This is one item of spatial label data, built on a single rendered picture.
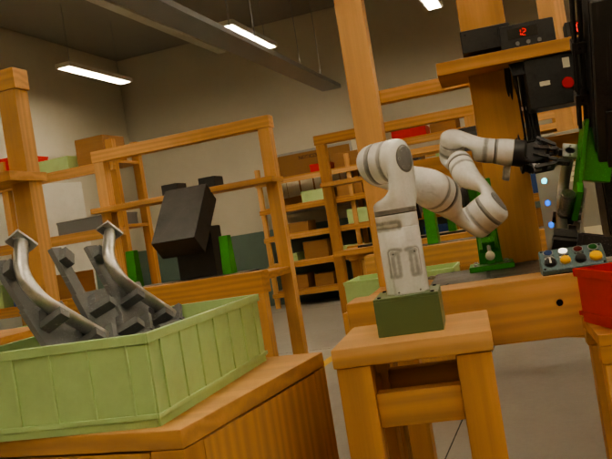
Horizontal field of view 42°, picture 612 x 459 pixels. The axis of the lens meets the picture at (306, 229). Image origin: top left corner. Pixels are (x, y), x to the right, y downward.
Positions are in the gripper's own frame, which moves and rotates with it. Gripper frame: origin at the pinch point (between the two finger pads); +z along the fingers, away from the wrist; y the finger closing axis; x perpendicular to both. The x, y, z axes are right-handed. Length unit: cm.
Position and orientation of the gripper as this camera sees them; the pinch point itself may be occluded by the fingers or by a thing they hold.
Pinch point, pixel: (565, 157)
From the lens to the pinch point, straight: 230.8
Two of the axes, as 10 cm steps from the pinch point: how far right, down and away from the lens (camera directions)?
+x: 0.9, 6.8, 7.3
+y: 2.3, -7.3, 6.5
